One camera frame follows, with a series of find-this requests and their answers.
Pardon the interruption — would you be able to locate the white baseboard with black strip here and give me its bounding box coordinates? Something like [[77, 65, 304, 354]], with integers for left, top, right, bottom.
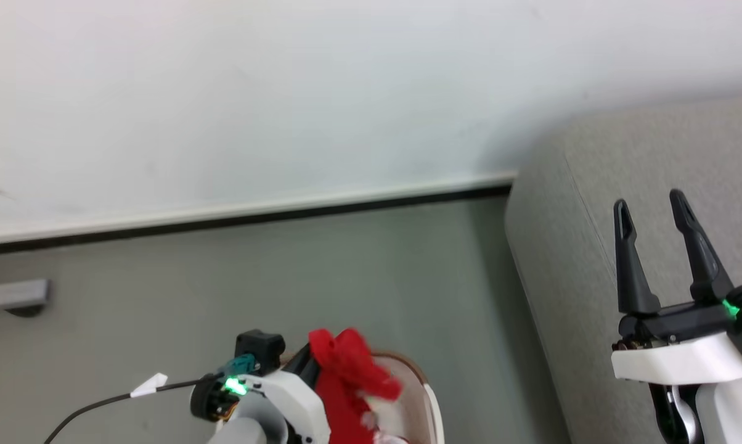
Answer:
[[0, 171, 518, 257]]

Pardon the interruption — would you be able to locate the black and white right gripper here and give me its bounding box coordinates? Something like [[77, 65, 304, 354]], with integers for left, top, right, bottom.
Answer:
[[611, 189, 742, 385]]

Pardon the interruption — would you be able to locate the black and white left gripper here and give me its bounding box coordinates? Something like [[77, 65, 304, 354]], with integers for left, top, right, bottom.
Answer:
[[189, 344, 332, 444]]

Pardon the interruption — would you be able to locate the red and white fleece garment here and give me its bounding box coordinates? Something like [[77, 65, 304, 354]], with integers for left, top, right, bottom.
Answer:
[[308, 327, 410, 444]]

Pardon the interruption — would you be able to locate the white laundry basket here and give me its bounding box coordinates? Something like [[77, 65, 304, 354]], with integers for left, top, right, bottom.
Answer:
[[282, 350, 446, 444]]

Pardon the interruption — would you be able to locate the thin black cable white tag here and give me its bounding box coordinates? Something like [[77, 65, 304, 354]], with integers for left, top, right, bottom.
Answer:
[[43, 372, 225, 444]]

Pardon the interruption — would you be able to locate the grey fabric sofa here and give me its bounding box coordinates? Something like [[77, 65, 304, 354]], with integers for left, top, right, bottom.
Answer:
[[504, 92, 742, 444]]

